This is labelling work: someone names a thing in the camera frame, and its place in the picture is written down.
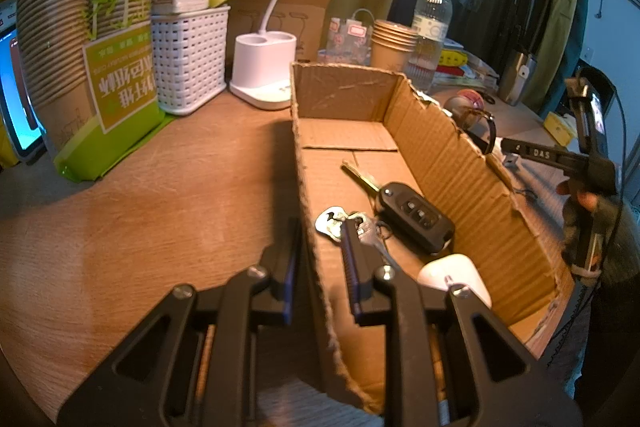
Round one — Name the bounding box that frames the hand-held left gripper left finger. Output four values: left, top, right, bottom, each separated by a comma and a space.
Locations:
56, 218, 303, 427

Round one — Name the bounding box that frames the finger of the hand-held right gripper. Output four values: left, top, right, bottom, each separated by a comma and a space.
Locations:
501, 138, 587, 168

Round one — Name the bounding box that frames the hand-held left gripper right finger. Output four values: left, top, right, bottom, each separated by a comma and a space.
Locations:
340, 217, 583, 427

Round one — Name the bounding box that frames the bunch of keys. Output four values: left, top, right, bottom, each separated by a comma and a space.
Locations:
315, 159, 401, 273

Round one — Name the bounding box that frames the black wristwatch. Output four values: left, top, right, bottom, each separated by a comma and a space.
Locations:
450, 104, 498, 155

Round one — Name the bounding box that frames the black car key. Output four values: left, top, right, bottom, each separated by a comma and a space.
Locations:
376, 182, 456, 256

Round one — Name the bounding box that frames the brown cardboard box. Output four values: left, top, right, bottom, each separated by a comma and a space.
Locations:
290, 61, 576, 415

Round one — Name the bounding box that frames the white earbuds case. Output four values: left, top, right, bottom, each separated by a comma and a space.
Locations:
417, 253, 492, 308

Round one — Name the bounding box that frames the person's right forearm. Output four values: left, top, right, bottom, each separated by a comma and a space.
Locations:
572, 274, 640, 408

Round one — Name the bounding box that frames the person's right hand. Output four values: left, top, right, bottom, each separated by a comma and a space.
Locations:
556, 181, 640, 289

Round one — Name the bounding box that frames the yellow tissue box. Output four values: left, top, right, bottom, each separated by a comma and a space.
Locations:
542, 111, 578, 146

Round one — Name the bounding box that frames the steel tumbler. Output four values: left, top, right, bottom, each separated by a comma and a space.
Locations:
499, 49, 538, 106

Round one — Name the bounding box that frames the clear plastic water bottle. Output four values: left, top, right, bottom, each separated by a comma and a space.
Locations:
404, 0, 453, 95

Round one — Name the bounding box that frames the stack of brown paper cups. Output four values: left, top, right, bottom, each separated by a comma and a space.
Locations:
370, 19, 418, 72

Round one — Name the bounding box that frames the white desk lamp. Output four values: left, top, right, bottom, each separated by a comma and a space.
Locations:
229, 0, 432, 110

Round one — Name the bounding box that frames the white plastic basket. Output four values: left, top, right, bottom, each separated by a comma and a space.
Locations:
150, 4, 232, 116

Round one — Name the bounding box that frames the green pack of paper cups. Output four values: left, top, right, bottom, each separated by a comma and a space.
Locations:
17, 0, 168, 182

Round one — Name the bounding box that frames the brown cardboard lamp package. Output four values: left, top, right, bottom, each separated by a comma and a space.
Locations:
224, 0, 338, 62

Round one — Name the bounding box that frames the white tissue packet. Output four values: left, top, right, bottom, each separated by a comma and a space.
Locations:
151, 0, 210, 15

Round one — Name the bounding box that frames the tablet with lit screen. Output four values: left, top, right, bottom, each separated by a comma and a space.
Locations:
0, 27, 47, 165

